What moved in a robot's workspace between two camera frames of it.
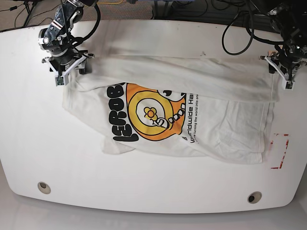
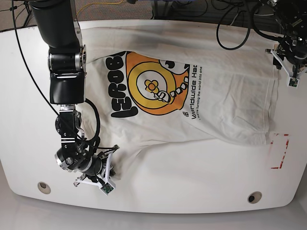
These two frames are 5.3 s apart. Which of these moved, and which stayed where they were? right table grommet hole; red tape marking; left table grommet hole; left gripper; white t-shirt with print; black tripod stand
Moved: white t-shirt with print; left gripper
Stayed: left table grommet hole; black tripod stand; right table grommet hole; red tape marking
